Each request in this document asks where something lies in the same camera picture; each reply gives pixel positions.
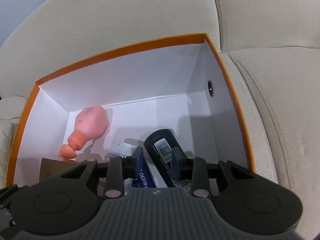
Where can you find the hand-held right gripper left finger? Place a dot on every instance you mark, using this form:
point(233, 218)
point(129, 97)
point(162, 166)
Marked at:
point(138, 161)

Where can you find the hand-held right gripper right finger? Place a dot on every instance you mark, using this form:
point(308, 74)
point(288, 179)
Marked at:
point(175, 162)

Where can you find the blue tin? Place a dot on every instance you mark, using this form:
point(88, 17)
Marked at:
point(145, 177)

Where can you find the dark blue bottle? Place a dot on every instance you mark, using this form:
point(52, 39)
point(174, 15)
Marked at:
point(160, 142)

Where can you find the brown cardboard box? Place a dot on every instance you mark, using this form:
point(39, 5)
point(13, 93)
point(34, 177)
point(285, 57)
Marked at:
point(52, 167)

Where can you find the pink plastic bottle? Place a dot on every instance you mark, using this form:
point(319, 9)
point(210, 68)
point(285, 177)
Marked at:
point(90, 125)

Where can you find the orange cardboard box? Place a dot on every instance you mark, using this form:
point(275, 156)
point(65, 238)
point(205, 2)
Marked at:
point(150, 80)

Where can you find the beige sofa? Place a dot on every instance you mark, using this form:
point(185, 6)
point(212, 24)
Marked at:
point(275, 105)

